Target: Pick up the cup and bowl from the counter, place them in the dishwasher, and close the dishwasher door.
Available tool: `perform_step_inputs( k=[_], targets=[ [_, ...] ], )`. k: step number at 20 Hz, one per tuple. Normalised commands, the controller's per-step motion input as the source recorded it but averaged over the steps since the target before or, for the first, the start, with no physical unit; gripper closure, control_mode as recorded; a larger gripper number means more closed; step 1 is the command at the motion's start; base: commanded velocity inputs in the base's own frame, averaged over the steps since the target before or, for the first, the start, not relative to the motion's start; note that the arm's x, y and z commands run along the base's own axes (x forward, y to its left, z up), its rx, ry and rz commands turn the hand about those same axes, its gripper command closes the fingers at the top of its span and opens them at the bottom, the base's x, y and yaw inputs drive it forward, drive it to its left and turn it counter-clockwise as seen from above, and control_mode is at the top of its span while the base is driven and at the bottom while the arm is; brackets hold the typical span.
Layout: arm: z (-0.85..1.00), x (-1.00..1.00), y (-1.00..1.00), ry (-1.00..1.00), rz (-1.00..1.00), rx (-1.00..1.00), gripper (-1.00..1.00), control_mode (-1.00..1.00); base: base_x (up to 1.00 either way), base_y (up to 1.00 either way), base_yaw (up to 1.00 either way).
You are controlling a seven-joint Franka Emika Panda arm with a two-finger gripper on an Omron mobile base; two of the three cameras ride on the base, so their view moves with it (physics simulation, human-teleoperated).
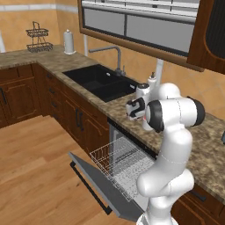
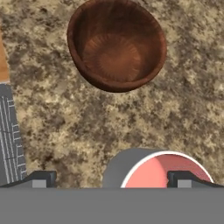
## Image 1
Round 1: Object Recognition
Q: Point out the white soap dispenser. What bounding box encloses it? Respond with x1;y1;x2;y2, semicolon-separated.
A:
147;71;158;89

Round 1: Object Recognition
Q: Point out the white wire dishwasher rack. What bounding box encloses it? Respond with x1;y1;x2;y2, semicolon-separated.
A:
89;135;156;203

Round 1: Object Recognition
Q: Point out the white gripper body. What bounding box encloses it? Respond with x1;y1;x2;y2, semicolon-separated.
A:
142;116;154;132

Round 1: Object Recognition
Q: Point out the dark brown wall cupboard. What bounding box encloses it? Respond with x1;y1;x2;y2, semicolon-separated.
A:
186;0;225;76

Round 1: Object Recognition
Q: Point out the white post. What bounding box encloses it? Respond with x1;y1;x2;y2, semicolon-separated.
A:
0;30;6;54
154;58;164;88
83;34;90;57

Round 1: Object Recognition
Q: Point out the grey dishwasher door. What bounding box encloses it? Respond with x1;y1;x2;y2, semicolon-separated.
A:
68;151;148;223

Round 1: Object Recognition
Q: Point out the black wire tiered stand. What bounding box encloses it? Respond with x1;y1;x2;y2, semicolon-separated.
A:
25;20;54;54

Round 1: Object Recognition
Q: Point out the brown cupboard door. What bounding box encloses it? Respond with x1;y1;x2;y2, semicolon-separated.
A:
0;76;42;128
171;194;225;225
62;95;82;145
80;109;111;160

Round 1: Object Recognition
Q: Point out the brown drawer front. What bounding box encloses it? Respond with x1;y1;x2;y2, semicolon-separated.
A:
48;97;65;114
43;69;63;88
0;64;35;86
183;182;225;220
50;110;66;127
46;83;64;101

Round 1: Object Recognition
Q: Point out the black cupboard handle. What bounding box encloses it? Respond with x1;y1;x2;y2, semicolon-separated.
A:
75;107;81;127
0;87;8;106
78;111;85;132

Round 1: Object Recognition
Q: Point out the dishwasher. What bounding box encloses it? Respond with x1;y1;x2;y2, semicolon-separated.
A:
106;117;159;213

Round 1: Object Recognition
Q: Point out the grey sink tap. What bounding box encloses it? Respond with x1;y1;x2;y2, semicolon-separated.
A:
88;45;127;77

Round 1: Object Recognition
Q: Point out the black kitchen sink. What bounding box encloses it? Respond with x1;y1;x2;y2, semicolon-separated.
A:
62;64;142;104

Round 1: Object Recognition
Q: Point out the white paper towel roll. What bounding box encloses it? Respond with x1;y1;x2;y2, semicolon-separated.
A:
62;28;77;55

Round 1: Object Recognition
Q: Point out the black dishwasher door handle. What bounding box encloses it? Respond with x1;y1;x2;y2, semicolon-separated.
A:
69;160;113;216

